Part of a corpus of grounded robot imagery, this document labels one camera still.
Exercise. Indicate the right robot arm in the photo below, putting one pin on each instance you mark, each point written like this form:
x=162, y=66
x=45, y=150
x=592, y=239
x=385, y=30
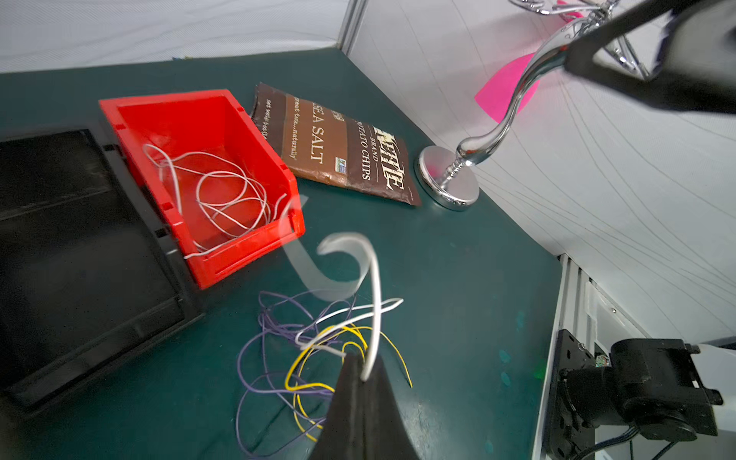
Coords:
x=662, y=389

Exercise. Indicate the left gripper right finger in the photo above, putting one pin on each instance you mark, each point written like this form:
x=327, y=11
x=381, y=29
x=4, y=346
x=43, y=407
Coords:
x=384, y=434

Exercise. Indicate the green tabletop mat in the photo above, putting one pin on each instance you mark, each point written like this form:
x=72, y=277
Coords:
x=466, y=351

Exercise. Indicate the silver glass holder stand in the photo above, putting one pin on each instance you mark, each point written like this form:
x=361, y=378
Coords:
x=446, y=175

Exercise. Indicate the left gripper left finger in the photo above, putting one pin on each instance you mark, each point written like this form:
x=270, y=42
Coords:
x=343, y=435

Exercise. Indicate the pink plastic wine glass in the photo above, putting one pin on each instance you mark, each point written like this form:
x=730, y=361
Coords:
x=497, y=93

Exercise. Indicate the brown chips bag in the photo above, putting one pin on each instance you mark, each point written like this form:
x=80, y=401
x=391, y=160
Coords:
x=326, y=146

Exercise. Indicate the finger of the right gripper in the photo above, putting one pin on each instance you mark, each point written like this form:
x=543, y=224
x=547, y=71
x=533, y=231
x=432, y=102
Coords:
x=650, y=52

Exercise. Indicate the black plastic bin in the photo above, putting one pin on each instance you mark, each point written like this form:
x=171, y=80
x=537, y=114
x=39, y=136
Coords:
x=91, y=277

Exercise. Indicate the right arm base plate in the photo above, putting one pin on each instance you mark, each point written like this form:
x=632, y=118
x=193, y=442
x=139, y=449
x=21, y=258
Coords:
x=565, y=431

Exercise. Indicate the red plastic bin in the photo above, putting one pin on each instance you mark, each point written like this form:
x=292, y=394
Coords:
x=225, y=193

